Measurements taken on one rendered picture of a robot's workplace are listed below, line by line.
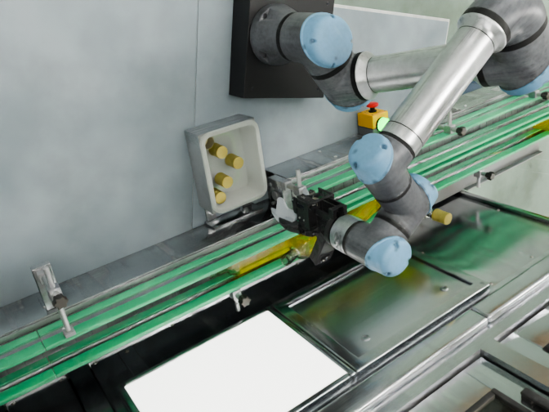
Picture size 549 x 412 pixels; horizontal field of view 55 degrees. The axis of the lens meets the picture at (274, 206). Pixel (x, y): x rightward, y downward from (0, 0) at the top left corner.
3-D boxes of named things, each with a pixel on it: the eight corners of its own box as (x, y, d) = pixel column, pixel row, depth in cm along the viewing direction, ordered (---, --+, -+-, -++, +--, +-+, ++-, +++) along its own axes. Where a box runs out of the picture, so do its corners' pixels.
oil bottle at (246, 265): (285, 241, 151) (220, 271, 141) (283, 224, 149) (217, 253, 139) (296, 248, 147) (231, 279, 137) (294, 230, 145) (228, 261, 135)
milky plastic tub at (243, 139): (199, 207, 147) (215, 217, 140) (184, 130, 137) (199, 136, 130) (252, 186, 155) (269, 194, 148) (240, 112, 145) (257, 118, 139)
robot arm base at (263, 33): (249, 2, 129) (274, 3, 122) (297, 3, 137) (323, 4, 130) (249, 66, 134) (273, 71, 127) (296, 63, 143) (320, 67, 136)
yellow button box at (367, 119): (357, 132, 173) (373, 137, 168) (355, 110, 170) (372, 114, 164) (372, 127, 177) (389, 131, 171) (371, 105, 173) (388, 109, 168)
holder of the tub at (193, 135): (203, 223, 149) (216, 232, 143) (184, 130, 138) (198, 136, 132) (253, 203, 157) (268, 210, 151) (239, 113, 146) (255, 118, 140)
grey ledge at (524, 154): (350, 227, 180) (374, 239, 171) (349, 204, 176) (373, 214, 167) (517, 147, 225) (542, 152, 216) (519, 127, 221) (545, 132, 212)
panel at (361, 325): (118, 395, 122) (182, 500, 96) (115, 385, 121) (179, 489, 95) (394, 247, 165) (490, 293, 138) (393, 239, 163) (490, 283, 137)
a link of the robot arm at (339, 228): (371, 248, 106) (340, 263, 102) (355, 240, 110) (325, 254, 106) (370, 215, 103) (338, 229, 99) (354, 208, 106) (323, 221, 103)
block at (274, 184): (270, 208, 153) (283, 214, 148) (265, 177, 149) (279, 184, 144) (279, 203, 155) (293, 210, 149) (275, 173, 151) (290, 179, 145)
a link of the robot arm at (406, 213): (426, 167, 93) (390, 216, 91) (448, 201, 100) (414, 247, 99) (393, 155, 99) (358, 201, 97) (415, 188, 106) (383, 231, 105)
